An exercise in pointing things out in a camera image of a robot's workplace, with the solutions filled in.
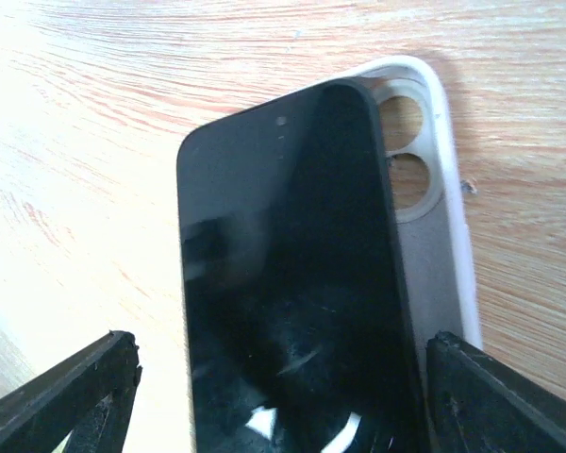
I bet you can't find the beige phone case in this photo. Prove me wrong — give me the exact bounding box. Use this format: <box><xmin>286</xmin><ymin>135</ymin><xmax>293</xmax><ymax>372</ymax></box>
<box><xmin>342</xmin><ymin>56</ymin><xmax>483</xmax><ymax>357</ymax></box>

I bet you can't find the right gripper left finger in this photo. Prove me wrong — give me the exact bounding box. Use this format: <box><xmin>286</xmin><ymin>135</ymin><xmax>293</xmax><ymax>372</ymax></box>
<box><xmin>0</xmin><ymin>330</ymin><xmax>142</xmax><ymax>452</ymax></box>

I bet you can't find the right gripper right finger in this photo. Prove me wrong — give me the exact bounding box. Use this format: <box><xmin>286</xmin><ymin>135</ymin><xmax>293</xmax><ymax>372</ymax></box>
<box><xmin>426</xmin><ymin>331</ymin><xmax>566</xmax><ymax>452</ymax></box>

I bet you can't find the black phone face down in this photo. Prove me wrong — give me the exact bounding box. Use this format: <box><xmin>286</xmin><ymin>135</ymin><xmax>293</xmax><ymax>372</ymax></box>
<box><xmin>176</xmin><ymin>78</ymin><xmax>430</xmax><ymax>452</ymax></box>

